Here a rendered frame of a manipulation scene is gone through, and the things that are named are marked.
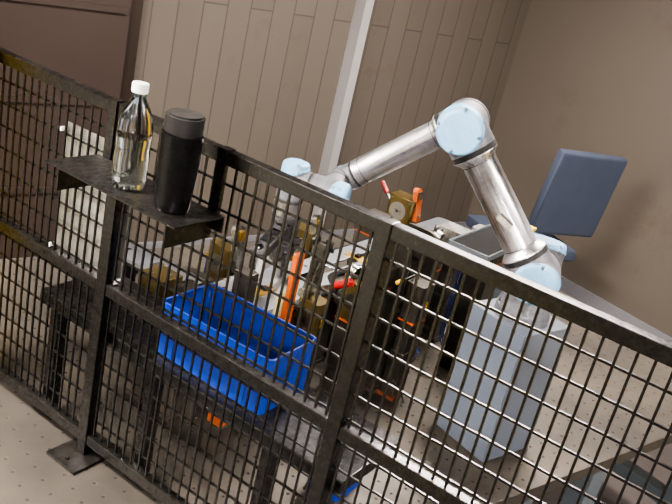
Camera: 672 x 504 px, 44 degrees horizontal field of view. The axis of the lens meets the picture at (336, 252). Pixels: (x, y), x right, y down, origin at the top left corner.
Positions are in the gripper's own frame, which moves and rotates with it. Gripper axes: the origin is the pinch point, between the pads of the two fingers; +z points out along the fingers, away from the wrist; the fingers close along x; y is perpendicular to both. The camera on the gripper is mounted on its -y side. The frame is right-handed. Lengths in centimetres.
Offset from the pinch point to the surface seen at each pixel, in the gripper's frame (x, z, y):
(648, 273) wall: -35, 58, 343
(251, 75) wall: 170, -9, 185
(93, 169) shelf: 0, -40, -65
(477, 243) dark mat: -32, -14, 60
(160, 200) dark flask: -22, -42, -68
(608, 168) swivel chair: -4, -5, 291
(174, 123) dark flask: -23, -57, -68
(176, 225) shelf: -28, -40, -70
